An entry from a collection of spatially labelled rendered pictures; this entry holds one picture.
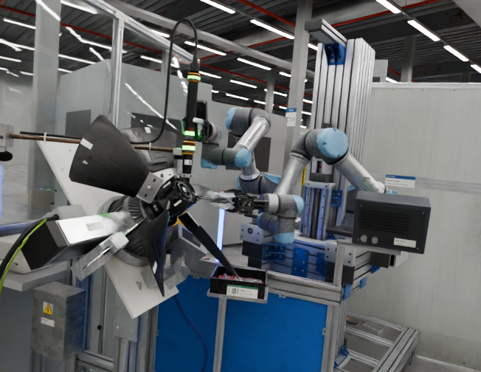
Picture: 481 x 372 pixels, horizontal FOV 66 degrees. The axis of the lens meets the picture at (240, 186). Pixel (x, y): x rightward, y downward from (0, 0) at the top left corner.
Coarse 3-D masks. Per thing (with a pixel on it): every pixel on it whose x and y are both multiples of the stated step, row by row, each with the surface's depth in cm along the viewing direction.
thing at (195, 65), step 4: (196, 56) 130; (196, 60) 130; (192, 64) 130; (196, 64) 130; (192, 68) 130; (196, 68) 130; (196, 72) 133; (184, 156) 132; (188, 156) 132; (192, 156) 133; (184, 160) 132; (188, 160) 132; (192, 160) 133; (184, 164) 132; (188, 164) 132; (192, 164) 133; (184, 168) 132; (188, 168) 132; (184, 172) 132; (188, 172) 132; (188, 180) 133
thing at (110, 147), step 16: (96, 128) 107; (112, 128) 110; (80, 144) 102; (96, 144) 106; (112, 144) 109; (128, 144) 113; (80, 160) 102; (96, 160) 105; (112, 160) 109; (128, 160) 113; (144, 160) 117; (80, 176) 102; (96, 176) 106; (112, 176) 109; (128, 176) 113; (144, 176) 117; (128, 192) 114
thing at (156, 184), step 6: (150, 174) 119; (150, 180) 119; (156, 180) 121; (162, 180) 122; (144, 186) 118; (156, 186) 121; (138, 192) 117; (144, 192) 118; (150, 192) 120; (156, 192) 121; (144, 198) 119; (150, 198) 120
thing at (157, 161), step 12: (132, 132) 139; (144, 132) 141; (156, 132) 144; (168, 132) 147; (132, 144) 136; (144, 144) 137; (156, 144) 138; (168, 144) 141; (144, 156) 133; (156, 156) 134; (168, 156) 135; (156, 168) 131
